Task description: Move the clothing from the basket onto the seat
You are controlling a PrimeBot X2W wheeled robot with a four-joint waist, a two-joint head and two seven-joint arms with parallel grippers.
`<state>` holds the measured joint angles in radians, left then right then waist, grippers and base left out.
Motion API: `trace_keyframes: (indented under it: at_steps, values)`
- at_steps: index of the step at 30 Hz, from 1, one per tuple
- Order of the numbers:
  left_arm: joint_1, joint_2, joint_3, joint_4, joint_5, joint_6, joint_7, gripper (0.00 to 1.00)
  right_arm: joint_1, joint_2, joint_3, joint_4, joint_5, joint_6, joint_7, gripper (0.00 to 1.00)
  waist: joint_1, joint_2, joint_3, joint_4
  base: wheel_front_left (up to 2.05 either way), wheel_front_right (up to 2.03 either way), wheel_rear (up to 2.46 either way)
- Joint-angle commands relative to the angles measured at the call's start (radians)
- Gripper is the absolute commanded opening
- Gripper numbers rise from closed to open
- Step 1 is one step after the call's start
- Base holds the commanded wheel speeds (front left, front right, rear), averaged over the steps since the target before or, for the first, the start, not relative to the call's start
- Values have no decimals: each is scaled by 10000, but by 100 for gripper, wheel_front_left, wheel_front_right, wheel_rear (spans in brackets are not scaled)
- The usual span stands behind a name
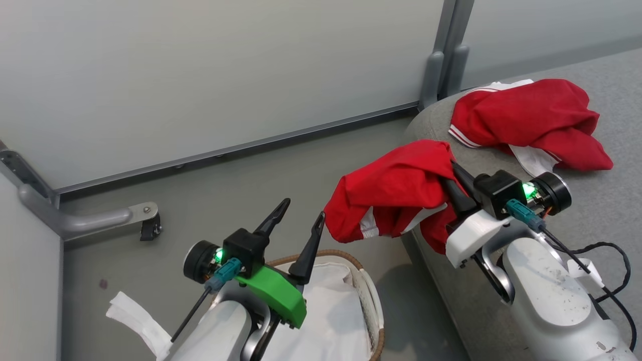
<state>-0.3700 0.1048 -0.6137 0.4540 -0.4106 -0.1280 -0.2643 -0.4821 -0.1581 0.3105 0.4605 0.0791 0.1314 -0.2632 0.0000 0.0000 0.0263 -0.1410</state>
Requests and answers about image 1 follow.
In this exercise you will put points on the wicker laundry basket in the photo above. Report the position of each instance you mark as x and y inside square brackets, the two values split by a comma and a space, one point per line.
[333, 251]

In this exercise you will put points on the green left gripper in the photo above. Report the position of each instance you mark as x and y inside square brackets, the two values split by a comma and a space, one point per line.
[281, 298]

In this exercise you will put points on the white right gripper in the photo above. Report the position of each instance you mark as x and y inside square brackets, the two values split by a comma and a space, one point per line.
[471, 235]

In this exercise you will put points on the grey upright partition foot tube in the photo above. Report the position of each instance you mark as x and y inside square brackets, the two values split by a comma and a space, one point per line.
[457, 70]
[431, 80]

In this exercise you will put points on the red garment with white trim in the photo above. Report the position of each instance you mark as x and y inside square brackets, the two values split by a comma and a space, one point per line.
[531, 115]
[396, 185]

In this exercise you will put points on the black caster bracket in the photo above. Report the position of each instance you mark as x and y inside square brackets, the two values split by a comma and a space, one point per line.
[149, 229]

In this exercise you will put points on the grey curved partition foot tube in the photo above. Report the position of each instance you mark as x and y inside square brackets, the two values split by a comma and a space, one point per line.
[90, 220]

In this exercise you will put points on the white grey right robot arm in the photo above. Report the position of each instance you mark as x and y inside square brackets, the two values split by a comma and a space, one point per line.
[551, 301]

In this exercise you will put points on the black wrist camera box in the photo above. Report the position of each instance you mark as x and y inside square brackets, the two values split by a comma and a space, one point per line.
[494, 193]
[246, 248]

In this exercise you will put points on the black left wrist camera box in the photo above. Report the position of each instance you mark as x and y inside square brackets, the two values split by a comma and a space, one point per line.
[246, 248]

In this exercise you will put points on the white fabric basket liner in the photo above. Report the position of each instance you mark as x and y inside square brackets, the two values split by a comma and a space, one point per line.
[331, 311]

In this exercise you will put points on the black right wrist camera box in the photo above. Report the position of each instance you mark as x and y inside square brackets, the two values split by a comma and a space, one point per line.
[494, 193]

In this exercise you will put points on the grey metal partition upright post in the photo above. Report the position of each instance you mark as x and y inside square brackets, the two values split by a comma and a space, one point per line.
[454, 25]

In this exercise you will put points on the grey metal partition base rail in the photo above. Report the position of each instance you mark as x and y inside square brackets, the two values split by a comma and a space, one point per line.
[251, 145]

